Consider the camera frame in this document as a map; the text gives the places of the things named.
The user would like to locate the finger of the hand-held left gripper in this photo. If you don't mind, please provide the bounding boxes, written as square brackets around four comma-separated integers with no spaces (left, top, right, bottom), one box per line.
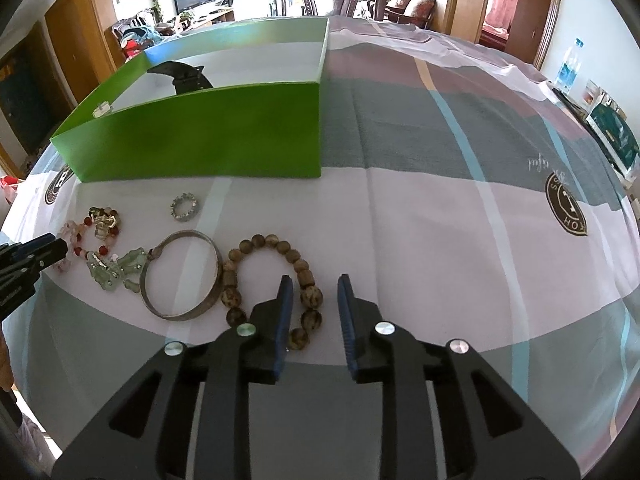
[0,238,69,286]
[14,232,56,256]

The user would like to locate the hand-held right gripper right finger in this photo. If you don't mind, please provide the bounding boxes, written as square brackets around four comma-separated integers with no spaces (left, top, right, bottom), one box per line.
[337,273,584,480]

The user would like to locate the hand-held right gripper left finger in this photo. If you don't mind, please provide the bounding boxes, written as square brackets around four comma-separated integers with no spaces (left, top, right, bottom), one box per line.
[50,275,295,480]

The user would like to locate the brown wooden bead bracelet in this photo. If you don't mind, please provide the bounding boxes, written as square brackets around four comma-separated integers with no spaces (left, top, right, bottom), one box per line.
[221,233,325,352]

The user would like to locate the pink and red bead bracelet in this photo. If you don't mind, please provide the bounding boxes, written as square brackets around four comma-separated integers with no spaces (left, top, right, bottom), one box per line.
[56,205,123,273]

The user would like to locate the green jade pendant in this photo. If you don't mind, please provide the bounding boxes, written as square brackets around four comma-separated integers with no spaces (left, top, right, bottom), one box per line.
[86,247,147,295]

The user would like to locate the silver bangle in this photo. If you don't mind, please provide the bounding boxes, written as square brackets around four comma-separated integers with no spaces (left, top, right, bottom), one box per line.
[138,230,224,322]

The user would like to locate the crystal bead bracelet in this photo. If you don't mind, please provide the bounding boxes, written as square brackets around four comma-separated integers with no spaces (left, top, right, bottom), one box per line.
[170,192,200,222]

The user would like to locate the green cardboard box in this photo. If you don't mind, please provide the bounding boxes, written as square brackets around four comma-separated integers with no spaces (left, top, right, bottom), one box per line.
[50,16,332,183]

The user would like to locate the person's left forearm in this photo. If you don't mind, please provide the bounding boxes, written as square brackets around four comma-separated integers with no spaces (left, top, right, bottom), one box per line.
[0,327,19,401]

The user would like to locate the red and white bag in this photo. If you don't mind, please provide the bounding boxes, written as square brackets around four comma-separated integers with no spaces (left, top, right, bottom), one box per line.
[0,175,25,207]

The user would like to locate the wooden armchair with clothes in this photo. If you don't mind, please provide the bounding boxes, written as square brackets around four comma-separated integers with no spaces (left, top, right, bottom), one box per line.
[110,7,167,58]

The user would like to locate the wooden television cabinet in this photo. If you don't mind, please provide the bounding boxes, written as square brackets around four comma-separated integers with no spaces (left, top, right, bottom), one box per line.
[187,4,237,27]

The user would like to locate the dark wooden cushioned seat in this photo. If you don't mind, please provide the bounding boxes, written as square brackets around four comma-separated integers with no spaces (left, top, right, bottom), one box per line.
[386,0,437,30]

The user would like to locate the dark green box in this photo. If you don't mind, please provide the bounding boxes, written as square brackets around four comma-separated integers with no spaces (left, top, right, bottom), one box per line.
[586,101,640,173]

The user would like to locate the clear plastic water bottle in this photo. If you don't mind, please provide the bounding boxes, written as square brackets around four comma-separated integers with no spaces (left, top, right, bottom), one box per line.
[555,37,585,96]

